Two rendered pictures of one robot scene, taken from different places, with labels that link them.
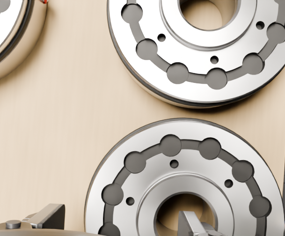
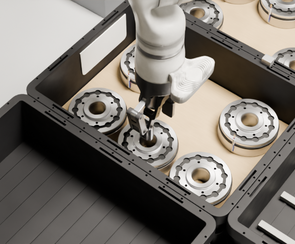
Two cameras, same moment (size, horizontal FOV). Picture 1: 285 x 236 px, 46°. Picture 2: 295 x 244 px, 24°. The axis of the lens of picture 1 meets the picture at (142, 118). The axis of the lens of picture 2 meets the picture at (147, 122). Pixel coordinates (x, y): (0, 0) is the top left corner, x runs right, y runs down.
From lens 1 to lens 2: 1.04 m
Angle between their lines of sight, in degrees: 37
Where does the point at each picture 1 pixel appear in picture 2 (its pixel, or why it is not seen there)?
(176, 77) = (185, 160)
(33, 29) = (224, 141)
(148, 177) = (164, 140)
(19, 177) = (185, 119)
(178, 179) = (159, 144)
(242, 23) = (189, 178)
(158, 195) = (159, 138)
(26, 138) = (195, 127)
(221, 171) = (154, 156)
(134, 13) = (209, 160)
